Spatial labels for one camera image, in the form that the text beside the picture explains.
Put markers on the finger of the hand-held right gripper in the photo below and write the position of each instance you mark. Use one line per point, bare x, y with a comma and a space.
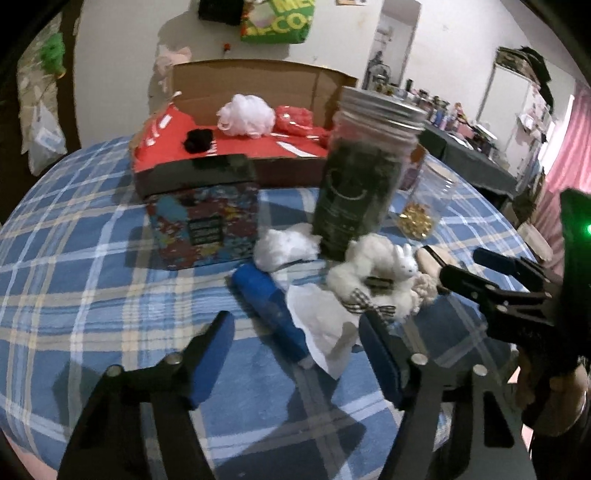
461, 277
498, 261

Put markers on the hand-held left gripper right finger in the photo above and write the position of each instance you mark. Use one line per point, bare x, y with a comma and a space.
381, 360

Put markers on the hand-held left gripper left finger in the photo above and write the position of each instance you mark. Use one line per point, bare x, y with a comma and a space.
210, 355

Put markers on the beige sponge puff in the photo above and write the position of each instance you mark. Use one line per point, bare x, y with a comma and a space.
431, 265

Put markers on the cream knit scrunchie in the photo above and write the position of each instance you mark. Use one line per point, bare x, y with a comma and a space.
425, 290

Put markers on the white tissue sheet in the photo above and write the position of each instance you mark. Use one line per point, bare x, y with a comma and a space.
323, 323

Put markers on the blue tube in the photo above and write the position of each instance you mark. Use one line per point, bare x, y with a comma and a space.
272, 309

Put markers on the white fluffy rabbit scrunchie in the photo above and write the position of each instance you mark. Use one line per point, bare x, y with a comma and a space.
364, 263

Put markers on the white cotton pad stack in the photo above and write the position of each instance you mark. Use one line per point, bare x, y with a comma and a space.
281, 247

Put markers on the black scrunchie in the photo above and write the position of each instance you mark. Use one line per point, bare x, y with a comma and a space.
198, 140

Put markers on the red mesh bath pouf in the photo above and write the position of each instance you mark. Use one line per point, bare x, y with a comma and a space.
298, 120

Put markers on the white mesh bath pouf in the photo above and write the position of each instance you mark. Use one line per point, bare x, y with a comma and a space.
247, 115

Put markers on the cardboard box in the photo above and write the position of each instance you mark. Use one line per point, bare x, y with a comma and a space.
258, 81

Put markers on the person's right forearm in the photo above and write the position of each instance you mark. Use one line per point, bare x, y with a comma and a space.
568, 457

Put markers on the person's right hand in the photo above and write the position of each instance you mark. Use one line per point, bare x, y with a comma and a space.
563, 406

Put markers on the small clear jar gold beads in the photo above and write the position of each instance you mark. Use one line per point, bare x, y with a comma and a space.
422, 207

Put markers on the dark green side table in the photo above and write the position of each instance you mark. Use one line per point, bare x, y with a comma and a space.
471, 161

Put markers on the pink curtain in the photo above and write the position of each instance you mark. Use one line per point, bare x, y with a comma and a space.
572, 147

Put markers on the colourful printed tin box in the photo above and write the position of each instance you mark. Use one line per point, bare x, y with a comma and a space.
203, 217

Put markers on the glass jar with metal lid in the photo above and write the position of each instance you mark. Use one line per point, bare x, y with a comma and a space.
355, 184

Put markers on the blue plaid blanket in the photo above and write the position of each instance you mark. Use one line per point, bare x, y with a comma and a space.
92, 277

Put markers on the row of cosmetic bottles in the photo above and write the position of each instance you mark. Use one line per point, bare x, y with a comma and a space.
443, 108

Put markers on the red paper bag liner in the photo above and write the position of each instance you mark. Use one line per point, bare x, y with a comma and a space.
166, 138

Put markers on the white plastic bag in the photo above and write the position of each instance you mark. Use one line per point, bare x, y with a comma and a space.
44, 138

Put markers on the pink plush toy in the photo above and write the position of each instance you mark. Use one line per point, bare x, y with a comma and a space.
173, 60

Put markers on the green tote bag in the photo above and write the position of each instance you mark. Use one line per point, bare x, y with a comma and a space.
277, 27

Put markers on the clear hanging organizer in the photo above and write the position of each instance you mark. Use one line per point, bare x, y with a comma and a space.
27, 92

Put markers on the green plush toy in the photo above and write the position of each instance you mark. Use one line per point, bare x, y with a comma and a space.
53, 53

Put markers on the black bag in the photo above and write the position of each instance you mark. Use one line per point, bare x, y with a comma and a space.
219, 9

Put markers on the wall mirror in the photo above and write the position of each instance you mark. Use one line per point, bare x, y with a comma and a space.
397, 37

